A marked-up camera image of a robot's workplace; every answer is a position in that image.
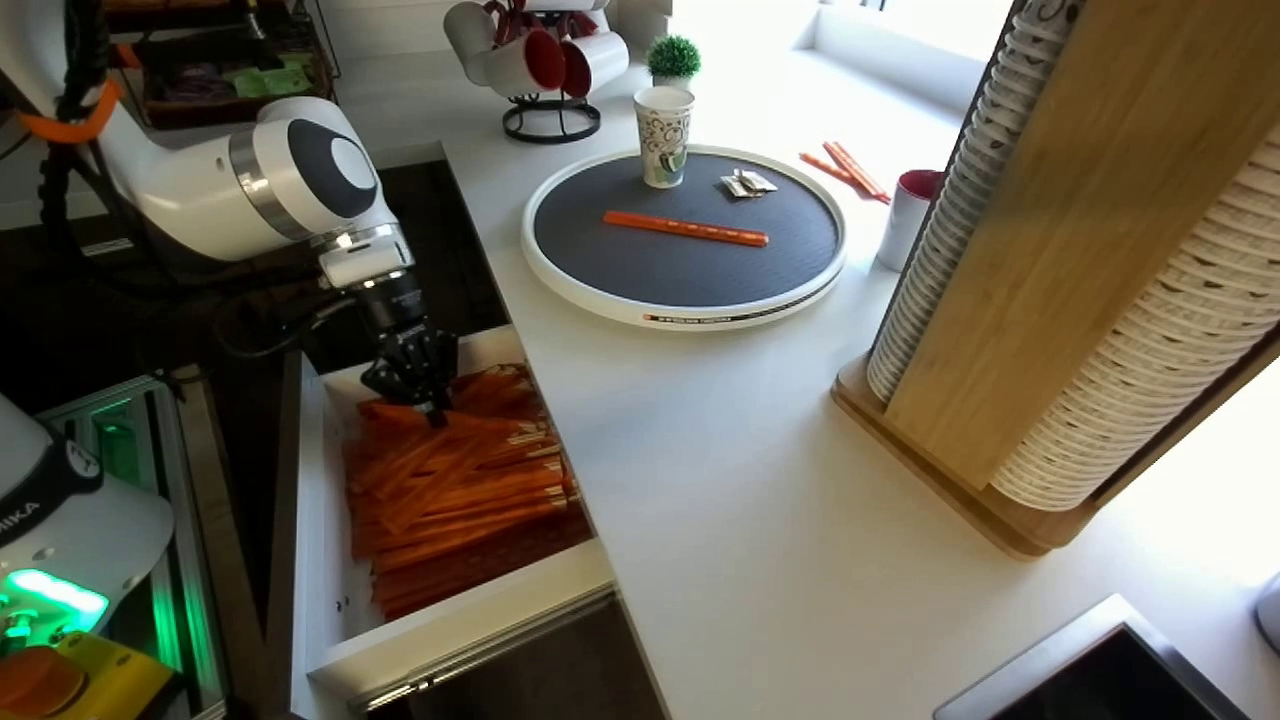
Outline wooden paper cup dispenser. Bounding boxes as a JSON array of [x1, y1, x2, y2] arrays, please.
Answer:
[[835, 0, 1280, 555]]

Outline orange ruler on tray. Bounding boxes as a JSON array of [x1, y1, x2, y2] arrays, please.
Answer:
[[598, 206, 769, 247]]

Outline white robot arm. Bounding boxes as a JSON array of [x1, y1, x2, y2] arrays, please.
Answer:
[[0, 0, 457, 420]]

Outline white round turntable tray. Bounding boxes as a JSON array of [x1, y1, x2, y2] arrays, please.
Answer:
[[523, 143, 848, 331]]

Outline black mug tree stand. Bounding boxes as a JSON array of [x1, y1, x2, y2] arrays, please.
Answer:
[[498, 0, 608, 146]]

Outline white hanging mug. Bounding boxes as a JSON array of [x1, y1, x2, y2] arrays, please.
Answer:
[[444, 0, 537, 99]]

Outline small green plant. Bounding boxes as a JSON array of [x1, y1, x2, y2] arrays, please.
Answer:
[[649, 35, 698, 86]]

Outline pile of orange rulers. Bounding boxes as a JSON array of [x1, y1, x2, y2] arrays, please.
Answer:
[[343, 363, 593, 620]]

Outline white open drawer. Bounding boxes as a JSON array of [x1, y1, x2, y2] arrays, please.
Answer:
[[286, 326, 613, 720]]

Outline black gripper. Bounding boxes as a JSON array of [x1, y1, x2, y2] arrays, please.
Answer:
[[360, 276, 457, 426]]

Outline patterned paper cup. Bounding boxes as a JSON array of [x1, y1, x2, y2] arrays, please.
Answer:
[[630, 85, 697, 189]]

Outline white wrapped packets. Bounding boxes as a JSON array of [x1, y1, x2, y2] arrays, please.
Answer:
[[718, 166, 776, 200]]

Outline white mug red inside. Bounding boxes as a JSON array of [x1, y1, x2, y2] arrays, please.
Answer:
[[877, 166, 944, 272]]

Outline green lit white device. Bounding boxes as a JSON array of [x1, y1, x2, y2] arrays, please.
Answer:
[[0, 392, 181, 656]]

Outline black counter sink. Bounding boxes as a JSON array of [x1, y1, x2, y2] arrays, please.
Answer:
[[930, 594, 1247, 720]]

